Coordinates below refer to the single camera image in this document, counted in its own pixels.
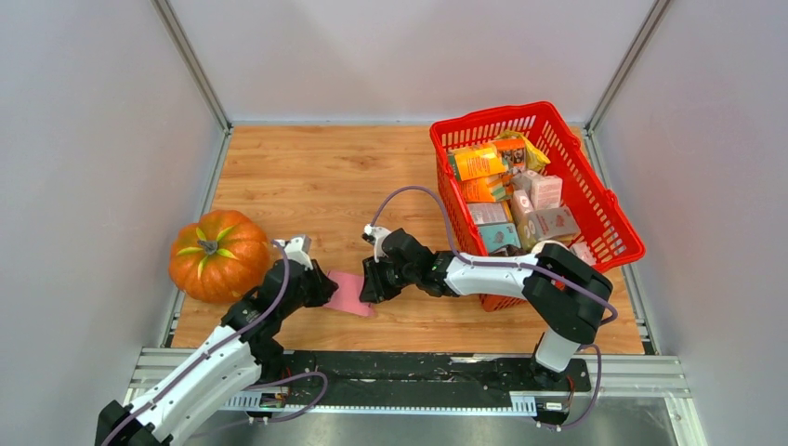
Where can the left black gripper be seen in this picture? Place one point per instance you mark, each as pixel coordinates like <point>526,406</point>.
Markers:
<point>324,286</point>

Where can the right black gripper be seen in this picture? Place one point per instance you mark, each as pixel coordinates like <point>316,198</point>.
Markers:
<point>374,290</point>

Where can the pink paper box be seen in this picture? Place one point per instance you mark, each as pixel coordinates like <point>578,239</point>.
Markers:
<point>347,296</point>

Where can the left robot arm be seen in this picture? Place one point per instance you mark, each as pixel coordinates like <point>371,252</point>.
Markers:
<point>240,354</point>

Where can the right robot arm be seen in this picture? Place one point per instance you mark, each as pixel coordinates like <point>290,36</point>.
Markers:
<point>571,297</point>

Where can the teal box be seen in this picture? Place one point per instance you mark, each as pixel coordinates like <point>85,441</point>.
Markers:
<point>498,236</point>

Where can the orange snack box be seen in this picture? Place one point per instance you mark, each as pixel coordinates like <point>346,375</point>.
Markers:
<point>473,162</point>

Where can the pink small box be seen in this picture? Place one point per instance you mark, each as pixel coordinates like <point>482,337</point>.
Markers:
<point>546,192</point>

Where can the orange pumpkin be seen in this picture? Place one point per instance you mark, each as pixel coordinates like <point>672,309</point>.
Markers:
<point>219,258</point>

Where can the pink white carton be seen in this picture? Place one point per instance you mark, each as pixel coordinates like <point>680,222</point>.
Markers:
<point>551,224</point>

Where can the yellow snack bag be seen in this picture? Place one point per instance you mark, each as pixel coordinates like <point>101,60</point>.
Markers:
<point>519,152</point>

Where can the red plastic basket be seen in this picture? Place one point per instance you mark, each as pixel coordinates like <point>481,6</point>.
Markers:
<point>603,224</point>

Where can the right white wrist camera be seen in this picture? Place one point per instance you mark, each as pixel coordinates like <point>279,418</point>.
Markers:
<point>375,236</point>

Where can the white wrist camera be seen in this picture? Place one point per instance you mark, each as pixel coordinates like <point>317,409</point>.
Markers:
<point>297,249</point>
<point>375,236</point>

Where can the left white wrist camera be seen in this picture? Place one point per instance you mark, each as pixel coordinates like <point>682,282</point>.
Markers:
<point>297,249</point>

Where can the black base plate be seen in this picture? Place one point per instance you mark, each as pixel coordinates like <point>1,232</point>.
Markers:
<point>363,379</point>

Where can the aluminium frame rail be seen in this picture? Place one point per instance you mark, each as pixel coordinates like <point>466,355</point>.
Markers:
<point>637,378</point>

